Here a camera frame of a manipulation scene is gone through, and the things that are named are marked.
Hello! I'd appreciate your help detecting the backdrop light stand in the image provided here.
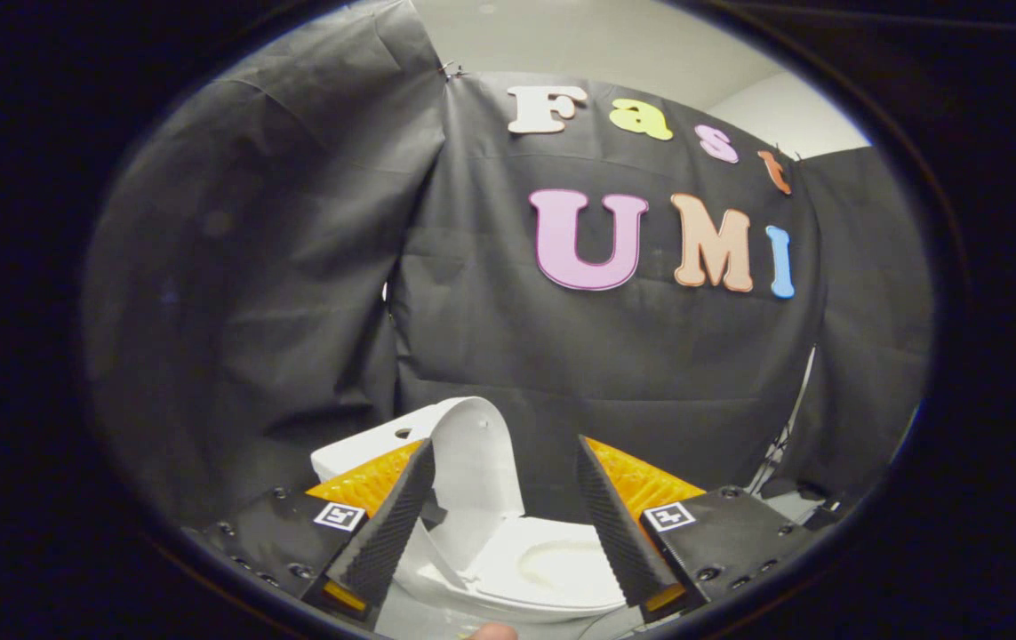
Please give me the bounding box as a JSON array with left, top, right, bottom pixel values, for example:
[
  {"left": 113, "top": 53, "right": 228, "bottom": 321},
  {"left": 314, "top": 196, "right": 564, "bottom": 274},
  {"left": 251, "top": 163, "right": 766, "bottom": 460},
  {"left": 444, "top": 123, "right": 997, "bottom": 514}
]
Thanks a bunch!
[{"left": 752, "top": 347, "right": 820, "bottom": 499}]

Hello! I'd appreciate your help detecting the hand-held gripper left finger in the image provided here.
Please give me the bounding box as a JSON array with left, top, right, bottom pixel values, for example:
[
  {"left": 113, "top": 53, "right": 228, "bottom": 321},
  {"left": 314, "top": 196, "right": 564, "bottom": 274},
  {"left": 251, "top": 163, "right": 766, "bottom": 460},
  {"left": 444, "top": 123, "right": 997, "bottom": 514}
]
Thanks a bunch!
[{"left": 183, "top": 437, "right": 437, "bottom": 623}]

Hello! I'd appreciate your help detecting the black backdrop cloth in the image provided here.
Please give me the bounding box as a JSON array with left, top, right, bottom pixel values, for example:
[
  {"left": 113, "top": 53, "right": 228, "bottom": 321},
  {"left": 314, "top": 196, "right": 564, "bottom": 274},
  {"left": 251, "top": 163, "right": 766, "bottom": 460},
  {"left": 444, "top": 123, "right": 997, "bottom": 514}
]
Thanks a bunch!
[{"left": 81, "top": 0, "right": 933, "bottom": 534}]

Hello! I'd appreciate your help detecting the white toilet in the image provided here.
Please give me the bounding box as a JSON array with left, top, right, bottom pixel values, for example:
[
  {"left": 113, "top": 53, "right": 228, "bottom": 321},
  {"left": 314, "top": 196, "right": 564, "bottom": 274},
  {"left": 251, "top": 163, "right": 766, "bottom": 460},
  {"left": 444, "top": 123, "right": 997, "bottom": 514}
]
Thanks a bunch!
[{"left": 310, "top": 404, "right": 628, "bottom": 623}]

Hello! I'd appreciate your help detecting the white toilet lid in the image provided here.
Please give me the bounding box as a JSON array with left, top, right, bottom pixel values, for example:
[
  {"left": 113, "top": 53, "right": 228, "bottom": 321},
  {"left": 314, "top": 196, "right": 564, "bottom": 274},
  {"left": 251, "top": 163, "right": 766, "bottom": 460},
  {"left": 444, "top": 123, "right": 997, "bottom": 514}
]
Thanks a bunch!
[{"left": 419, "top": 396, "right": 526, "bottom": 570}]

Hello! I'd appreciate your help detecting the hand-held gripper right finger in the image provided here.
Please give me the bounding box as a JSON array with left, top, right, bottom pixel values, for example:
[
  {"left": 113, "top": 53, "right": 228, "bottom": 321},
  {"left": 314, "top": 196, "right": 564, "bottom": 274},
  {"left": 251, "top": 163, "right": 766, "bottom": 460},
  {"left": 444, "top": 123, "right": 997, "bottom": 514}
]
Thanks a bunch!
[{"left": 575, "top": 434, "right": 820, "bottom": 621}]

